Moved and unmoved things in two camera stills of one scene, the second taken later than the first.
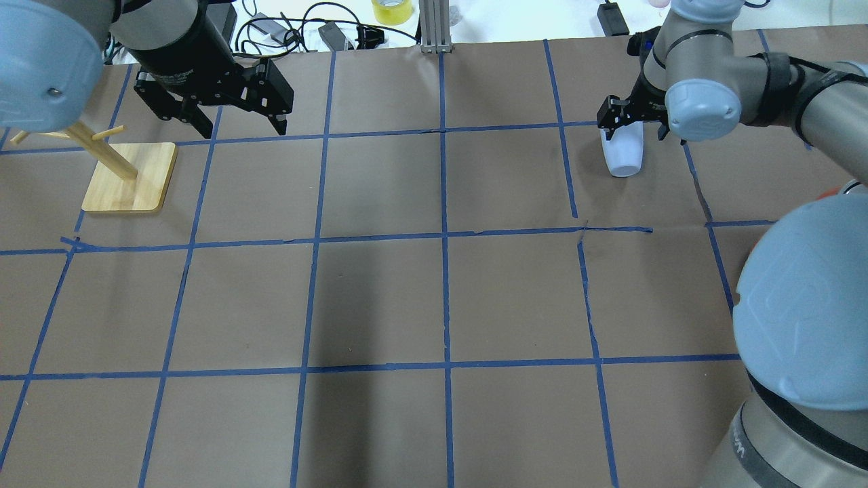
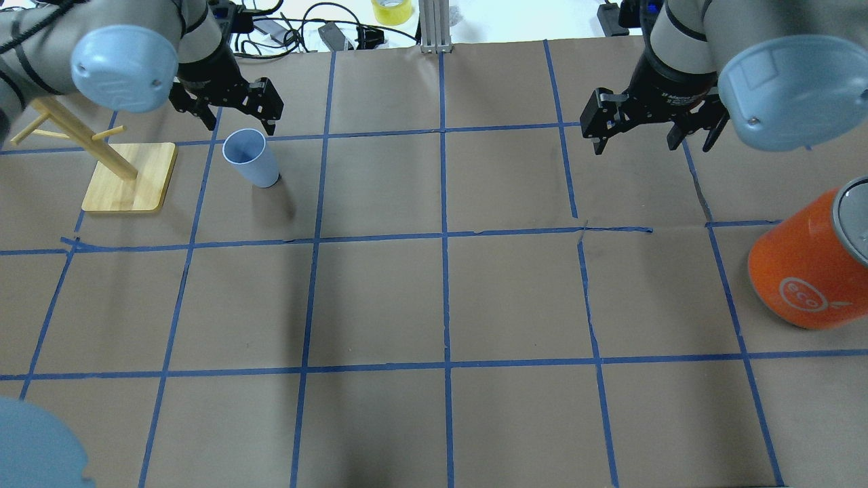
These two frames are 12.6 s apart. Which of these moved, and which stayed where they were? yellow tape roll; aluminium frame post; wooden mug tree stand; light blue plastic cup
Moved: light blue plastic cup
Stayed: yellow tape roll; wooden mug tree stand; aluminium frame post
